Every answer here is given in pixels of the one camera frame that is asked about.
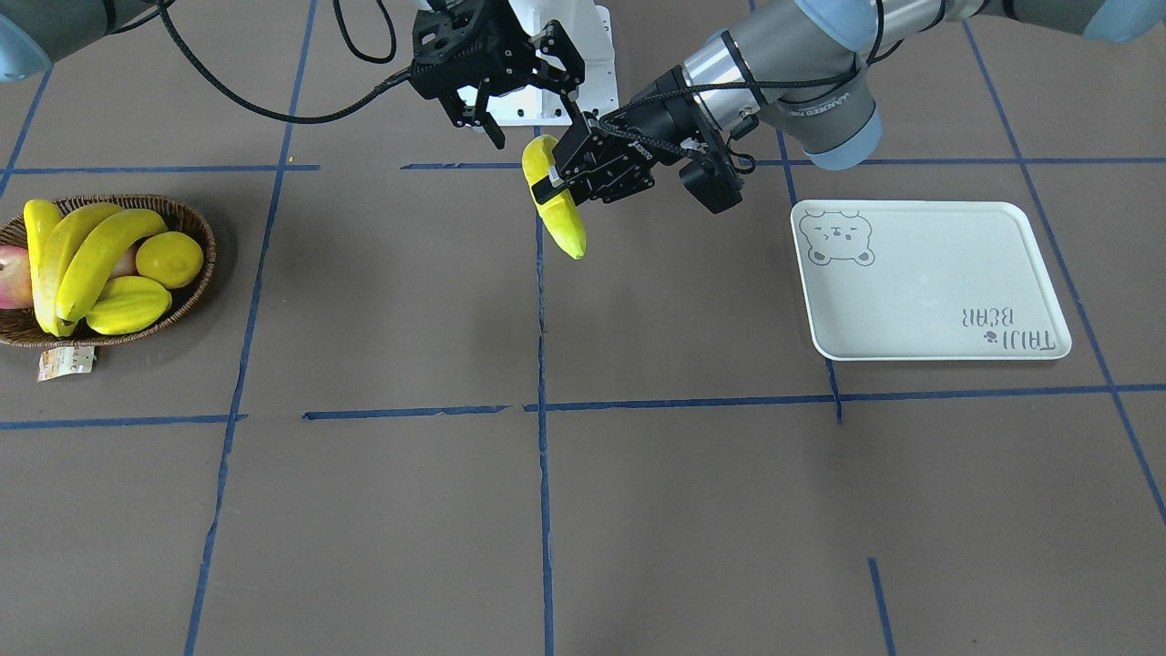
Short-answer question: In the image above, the yellow lemon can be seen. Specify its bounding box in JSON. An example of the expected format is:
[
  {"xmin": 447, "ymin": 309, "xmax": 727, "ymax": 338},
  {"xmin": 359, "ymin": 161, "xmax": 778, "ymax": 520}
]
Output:
[{"xmin": 135, "ymin": 230, "xmax": 205, "ymax": 290}]

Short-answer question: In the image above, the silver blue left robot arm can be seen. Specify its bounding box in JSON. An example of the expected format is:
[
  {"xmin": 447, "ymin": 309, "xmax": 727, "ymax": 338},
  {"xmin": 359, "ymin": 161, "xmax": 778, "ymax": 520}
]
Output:
[{"xmin": 531, "ymin": 1, "xmax": 1163, "ymax": 213}]

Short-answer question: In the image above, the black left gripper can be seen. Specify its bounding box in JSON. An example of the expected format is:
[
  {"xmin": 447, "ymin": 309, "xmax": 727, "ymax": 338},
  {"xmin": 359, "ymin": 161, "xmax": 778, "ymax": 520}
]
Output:
[{"xmin": 532, "ymin": 115, "xmax": 656, "ymax": 205}]

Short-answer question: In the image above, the green yellow banana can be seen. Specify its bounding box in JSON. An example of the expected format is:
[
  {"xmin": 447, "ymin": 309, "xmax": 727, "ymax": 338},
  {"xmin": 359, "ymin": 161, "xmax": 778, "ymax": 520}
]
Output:
[{"xmin": 24, "ymin": 199, "xmax": 63, "ymax": 273}]

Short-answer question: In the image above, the greenish yellow banana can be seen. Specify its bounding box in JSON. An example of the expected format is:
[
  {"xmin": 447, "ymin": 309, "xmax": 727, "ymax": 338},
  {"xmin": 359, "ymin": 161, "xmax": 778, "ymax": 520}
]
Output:
[{"xmin": 521, "ymin": 134, "xmax": 588, "ymax": 259}]

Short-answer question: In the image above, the yellow mango fruit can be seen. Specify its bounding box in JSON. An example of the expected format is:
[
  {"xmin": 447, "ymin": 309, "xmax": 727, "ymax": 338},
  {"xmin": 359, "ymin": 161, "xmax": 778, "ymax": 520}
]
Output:
[{"xmin": 85, "ymin": 275, "xmax": 173, "ymax": 336}]

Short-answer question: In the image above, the large yellow banana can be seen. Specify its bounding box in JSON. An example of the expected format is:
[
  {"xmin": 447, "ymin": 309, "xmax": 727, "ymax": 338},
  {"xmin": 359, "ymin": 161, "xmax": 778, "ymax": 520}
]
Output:
[{"xmin": 31, "ymin": 202, "xmax": 122, "ymax": 339}]

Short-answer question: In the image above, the brown wicker basket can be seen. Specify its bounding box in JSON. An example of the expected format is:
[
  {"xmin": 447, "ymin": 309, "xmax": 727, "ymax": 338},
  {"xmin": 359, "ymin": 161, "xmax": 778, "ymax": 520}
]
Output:
[{"xmin": 3, "ymin": 193, "xmax": 218, "ymax": 350}]

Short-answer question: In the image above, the paper label tag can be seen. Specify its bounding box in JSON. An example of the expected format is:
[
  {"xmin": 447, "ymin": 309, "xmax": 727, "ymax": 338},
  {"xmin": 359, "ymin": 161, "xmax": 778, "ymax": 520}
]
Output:
[{"xmin": 36, "ymin": 345, "xmax": 98, "ymax": 383}]

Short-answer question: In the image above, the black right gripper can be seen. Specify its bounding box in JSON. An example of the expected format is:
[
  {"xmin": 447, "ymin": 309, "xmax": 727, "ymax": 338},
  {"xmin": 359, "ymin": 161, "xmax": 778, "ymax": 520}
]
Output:
[{"xmin": 409, "ymin": 1, "xmax": 586, "ymax": 149}]

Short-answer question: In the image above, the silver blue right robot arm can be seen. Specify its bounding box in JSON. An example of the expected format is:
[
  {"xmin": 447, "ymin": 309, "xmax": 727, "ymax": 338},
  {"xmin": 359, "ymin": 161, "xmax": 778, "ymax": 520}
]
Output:
[{"xmin": 1, "ymin": 1, "xmax": 586, "ymax": 147}]

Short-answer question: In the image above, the red pink apple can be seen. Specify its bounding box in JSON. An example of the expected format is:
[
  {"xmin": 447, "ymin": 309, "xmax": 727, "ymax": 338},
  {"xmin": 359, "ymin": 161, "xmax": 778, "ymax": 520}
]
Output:
[{"xmin": 0, "ymin": 244, "xmax": 34, "ymax": 310}]

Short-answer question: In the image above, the white bear tray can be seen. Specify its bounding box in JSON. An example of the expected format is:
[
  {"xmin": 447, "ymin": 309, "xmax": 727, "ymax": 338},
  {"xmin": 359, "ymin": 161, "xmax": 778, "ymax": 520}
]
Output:
[{"xmin": 791, "ymin": 200, "xmax": 1073, "ymax": 362}]

